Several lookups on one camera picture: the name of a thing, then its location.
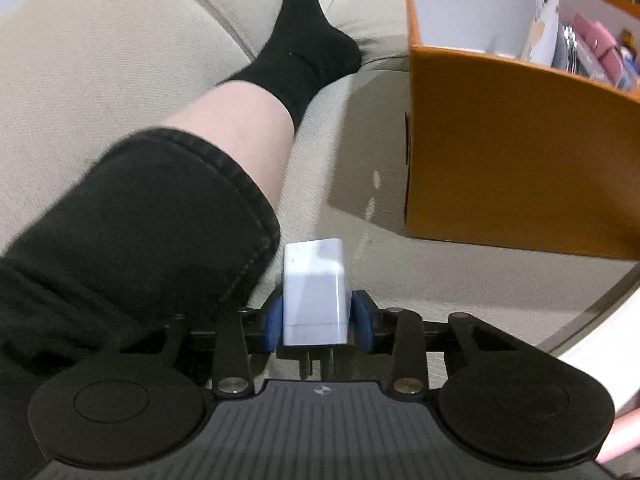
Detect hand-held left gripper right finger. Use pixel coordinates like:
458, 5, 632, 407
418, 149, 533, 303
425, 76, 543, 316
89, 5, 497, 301
351, 290, 506, 396

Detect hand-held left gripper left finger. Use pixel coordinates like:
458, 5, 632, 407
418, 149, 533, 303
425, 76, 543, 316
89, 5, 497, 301
150, 296, 287, 397

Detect white wall charger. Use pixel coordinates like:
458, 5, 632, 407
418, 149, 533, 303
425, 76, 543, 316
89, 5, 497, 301
282, 237, 351, 380

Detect orange cardboard box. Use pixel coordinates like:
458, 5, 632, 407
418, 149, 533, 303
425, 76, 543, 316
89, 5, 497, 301
402, 0, 640, 262

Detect brown bear plush blue jacket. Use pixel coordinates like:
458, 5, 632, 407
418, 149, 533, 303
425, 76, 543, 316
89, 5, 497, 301
617, 30, 640, 68

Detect person's left leg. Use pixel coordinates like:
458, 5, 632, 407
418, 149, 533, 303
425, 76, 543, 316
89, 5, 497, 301
0, 0, 363, 480

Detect white flat box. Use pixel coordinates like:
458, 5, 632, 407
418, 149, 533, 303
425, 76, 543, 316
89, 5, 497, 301
555, 270, 640, 411

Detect beige sofa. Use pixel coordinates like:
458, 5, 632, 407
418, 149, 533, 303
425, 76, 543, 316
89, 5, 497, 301
0, 0, 640, 396

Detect silver glitter round compact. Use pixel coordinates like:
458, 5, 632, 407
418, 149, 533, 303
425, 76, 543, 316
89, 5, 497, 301
557, 22, 583, 73

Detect white paper packet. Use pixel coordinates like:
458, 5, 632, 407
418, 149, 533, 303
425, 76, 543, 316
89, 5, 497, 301
520, 0, 563, 66

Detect pink leather card holder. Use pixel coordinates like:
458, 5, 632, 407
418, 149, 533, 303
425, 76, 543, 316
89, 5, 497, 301
572, 12, 623, 78

